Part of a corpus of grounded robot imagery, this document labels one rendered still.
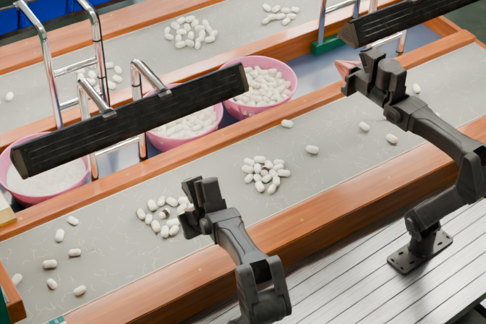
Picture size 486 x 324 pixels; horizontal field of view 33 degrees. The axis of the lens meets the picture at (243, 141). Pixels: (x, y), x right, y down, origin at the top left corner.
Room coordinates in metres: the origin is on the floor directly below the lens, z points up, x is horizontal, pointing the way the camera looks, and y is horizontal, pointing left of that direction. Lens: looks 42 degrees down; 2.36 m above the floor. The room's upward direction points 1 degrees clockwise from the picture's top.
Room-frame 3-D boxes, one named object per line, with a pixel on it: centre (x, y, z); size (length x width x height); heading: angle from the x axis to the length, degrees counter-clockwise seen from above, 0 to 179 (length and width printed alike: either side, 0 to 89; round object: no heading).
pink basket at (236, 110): (2.05, -0.04, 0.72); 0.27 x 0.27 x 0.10
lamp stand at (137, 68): (1.58, 0.31, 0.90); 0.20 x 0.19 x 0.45; 124
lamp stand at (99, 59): (1.91, 0.53, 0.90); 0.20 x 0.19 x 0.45; 124
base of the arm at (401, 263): (1.44, -0.49, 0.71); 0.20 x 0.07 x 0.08; 129
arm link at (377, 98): (1.60, -0.35, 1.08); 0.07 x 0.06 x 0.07; 39
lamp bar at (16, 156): (1.51, 0.27, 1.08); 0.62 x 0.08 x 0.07; 124
